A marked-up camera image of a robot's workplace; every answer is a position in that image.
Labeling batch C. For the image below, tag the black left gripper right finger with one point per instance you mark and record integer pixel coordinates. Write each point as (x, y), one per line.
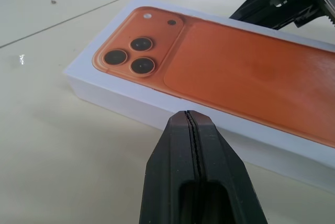
(222, 171)

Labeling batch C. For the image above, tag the white orange phone box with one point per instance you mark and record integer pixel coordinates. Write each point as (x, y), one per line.
(235, 64)

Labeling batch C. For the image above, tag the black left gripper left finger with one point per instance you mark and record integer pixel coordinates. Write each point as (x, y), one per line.
(170, 156)

